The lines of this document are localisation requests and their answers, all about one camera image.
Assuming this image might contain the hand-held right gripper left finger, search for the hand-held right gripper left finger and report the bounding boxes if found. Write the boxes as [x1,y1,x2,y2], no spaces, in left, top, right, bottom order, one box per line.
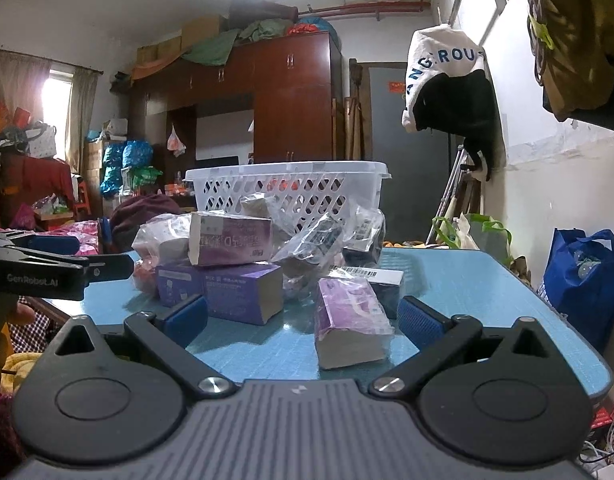
[48,294,238,404]

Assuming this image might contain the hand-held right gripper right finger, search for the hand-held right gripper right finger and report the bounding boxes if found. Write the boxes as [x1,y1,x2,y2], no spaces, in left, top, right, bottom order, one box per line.
[369,296,568,404]

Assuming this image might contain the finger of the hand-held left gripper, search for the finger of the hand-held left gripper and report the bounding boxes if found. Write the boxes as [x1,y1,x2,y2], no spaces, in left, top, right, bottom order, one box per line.
[0,249,136,283]
[0,217,111,258]

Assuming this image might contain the small purple box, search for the small purple box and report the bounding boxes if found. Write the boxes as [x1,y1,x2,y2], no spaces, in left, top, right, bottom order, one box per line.
[157,263,206,309]

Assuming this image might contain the purple box with grey side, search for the purple box with grey side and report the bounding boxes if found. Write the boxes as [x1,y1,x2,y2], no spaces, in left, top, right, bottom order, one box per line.
[203,263,284,326]

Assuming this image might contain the dark box with white label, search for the dark box with white label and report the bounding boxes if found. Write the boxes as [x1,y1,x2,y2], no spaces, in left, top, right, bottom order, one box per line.
[327,266,405,321]

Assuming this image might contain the purple plastic-wrapped packet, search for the purple plastic-wrapped packet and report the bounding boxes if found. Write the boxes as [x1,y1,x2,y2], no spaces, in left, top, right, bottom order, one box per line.
[314,277,396,371]

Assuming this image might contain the white and purple medicine box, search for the white and purple medicine box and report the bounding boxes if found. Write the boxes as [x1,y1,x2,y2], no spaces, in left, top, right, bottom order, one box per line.
[188,211,273,267]

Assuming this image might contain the clear bag with printed packet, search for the clear bag with printed packet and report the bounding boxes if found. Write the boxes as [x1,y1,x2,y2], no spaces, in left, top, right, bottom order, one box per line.
[344,207,388,267]

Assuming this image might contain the clear bag with grey item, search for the clear bag with grey item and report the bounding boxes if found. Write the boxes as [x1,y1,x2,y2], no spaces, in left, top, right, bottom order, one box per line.
[238,192,289,233]

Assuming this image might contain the clear bag with black item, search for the clear bag with black item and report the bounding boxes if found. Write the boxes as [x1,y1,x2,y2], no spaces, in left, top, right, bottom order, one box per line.
[271,212,349,302]

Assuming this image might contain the white plastic basket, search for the white plastic basket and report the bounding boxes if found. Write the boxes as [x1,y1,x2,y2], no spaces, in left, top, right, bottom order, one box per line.
[183,161,393,242]

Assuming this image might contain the person's left hand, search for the person's left hand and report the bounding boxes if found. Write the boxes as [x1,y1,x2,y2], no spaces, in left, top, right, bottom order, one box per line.
[5,294,36,332]

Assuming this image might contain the pink floral blanket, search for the pink floral blanket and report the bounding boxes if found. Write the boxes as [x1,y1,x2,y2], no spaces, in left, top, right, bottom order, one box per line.
[10,204,104,258]

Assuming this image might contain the maroon clothes pile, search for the maroon clothes pile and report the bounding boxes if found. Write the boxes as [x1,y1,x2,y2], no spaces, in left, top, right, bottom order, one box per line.
[109,193,184,254]

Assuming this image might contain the red cloth covered cabinet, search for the red cloth covered cabinet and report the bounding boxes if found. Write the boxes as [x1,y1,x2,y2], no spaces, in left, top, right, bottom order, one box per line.
[0,152,79,222]

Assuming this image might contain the blue plastic sacks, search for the blue plastic sacks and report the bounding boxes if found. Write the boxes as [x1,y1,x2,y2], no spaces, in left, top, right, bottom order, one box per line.
[100,140,154,197]

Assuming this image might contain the beige curtain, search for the beige curtain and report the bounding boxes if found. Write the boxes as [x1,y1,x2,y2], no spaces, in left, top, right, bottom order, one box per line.
[0,49,99,173]

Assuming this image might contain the metal crutches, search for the metal crutches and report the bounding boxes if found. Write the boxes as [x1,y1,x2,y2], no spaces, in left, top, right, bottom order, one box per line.
[427,145,482,246]

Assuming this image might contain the small white and orange bag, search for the small white and orange bag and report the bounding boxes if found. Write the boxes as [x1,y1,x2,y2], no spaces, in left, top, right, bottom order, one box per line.
[166,124,187,157]

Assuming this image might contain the black television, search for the black television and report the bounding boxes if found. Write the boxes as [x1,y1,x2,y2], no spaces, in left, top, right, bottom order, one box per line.
[197,155,241,169]

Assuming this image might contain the grey door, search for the grey door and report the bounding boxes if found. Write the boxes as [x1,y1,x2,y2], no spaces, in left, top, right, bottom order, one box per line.
[369,62,452,242]

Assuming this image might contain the blue shopping bag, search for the blue shopping bag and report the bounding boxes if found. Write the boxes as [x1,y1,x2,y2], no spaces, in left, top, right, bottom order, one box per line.
[537,228,614,357]

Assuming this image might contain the black garment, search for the black garment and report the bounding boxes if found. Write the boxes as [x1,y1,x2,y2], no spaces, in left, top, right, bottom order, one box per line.
[416,67,506,184]

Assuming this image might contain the green cloth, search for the green cloth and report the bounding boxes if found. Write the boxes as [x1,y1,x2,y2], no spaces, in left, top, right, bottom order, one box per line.
[181,19,290,67]

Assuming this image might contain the stack of cardboard boxes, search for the stack of cardboard boxes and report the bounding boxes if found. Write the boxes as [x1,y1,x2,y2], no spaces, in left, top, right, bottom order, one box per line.
[136,14,229,67]

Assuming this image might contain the brown wooden wardrobe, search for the brown wooden wardrobe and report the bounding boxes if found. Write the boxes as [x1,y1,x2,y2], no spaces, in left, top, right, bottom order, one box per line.
[127,31,346,197]

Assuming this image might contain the dark suitcase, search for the dark suitcase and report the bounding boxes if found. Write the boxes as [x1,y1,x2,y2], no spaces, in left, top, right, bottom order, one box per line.
[229,0,301,32]

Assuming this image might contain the red and blue bundle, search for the red and blue bundle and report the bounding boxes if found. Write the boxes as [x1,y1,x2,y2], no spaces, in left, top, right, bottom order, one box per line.
[287,16,339,37]

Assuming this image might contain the red ceiling pipe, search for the red ceiling pipe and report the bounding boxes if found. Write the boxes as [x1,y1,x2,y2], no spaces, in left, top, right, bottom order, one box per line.
[297,2,433,20]

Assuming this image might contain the hanging brown bags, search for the hanging brown bags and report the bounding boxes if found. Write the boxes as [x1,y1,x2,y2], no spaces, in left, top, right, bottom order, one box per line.
[516,0,614,135]

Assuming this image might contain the metal framed window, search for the metal framed window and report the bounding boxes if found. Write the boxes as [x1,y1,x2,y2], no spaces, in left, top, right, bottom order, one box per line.
[451,0,518,52]

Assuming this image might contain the white bag with green handles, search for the white bag with green handles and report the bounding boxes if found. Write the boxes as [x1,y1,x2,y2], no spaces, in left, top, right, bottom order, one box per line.
[431,213,516,267]

